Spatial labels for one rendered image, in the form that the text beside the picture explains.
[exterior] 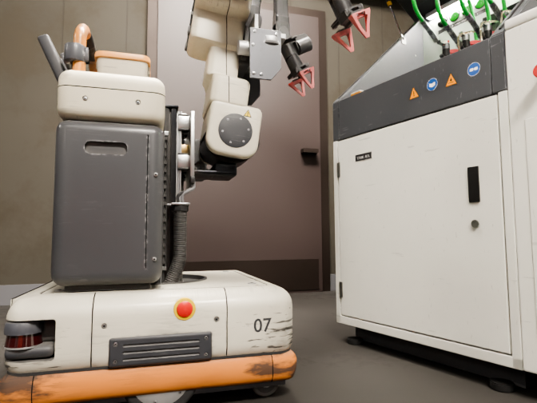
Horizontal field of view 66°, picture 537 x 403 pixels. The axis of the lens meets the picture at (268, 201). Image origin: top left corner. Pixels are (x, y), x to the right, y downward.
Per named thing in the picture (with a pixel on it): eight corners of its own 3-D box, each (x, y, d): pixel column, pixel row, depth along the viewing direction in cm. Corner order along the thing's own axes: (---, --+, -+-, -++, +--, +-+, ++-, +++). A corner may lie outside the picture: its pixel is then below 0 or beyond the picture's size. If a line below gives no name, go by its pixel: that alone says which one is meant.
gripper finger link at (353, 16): (368, 41, 127) (355, 13, 126) (380, 29, 120) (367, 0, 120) (350, 48, 125) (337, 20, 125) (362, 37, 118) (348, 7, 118)
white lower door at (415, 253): (339, 314, 160) (336, 141, 166) (344, 313, 161) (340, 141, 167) (509, 355, 105) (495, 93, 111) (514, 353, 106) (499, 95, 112)
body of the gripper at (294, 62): (301, 75, 173) (293, 59, 172) (310, 65, 163) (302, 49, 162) (288, 81, 171) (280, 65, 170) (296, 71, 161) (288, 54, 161)
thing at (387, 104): (339, 140, 165) (338, 101, 166) (348, 141, 167) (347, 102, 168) (491, 93, 112) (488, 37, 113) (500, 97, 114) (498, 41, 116)
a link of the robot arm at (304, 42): (272, 37, 170) (277, 27, 161) (295, 28, 173) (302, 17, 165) (284, 64, 170) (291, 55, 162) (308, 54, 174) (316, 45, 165)
